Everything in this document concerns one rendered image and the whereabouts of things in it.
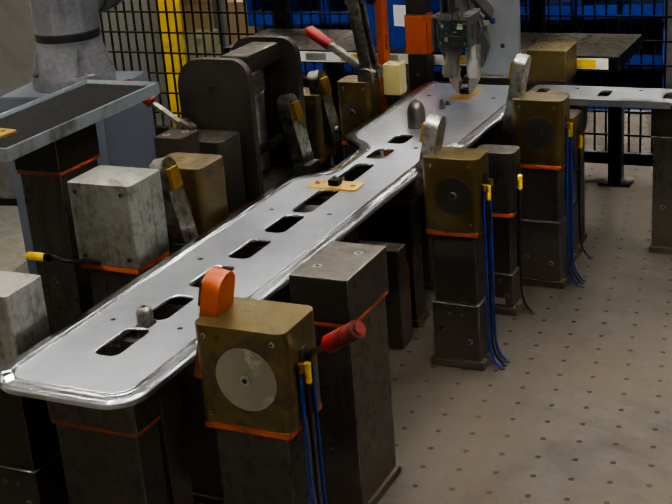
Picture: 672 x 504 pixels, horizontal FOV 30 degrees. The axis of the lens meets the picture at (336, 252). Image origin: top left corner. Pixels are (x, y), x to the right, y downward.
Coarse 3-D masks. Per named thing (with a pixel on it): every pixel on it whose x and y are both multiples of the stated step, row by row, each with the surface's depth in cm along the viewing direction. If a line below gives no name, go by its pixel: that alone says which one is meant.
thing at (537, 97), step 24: (528, 96) 217; (552, 96) 216; (528, 120) 216; (552, 120) 214; (528, 144) 217; (552, 144) 216; (528, 168) 219; (552, 168) 217; (528, 192) 221; (552, 192) 219; (528, 216) 223; (552, 216) 221; (528, 240) 224; (552, 240) 222; (528, 264) 226; (552, 264) 224
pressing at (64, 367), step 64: (384, 128) 221; (448, 128) 218; (320, 192) 191; (384, 192) 189; (192, 256) 168; (256, 256) 166; (128, 320) 150; (192, 320) 148; (0, 384) 137; (64, 384) 135; (128, 384) 133
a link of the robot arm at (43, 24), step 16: (32, 0) 219; (48, 0) 217; (64, 0) 217; (80, 0) 219; (96, 0) 223; (32, 16) 221; (48, 16) 218; (64, 16) 218; (80, 16) 219; (96, 16) 223; (48, 32) 219; (64, 32) 219; (80, 32) 220
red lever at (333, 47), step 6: (306, 30) 237; (312, 30) 236; (318, 30) 236; (312, 36) 236; (318, 36) 236; (324, 36) 236; (318, 42) 236; (324, 42) 236; (330, 42) 236; (330, 48) 236; (336, 48) 235; (342, 48) 236; (336, 54) 236; (342, 54) 235; (348, 54) 235; (348, 60) 235; (354, 60) 235; (354, 66) 235
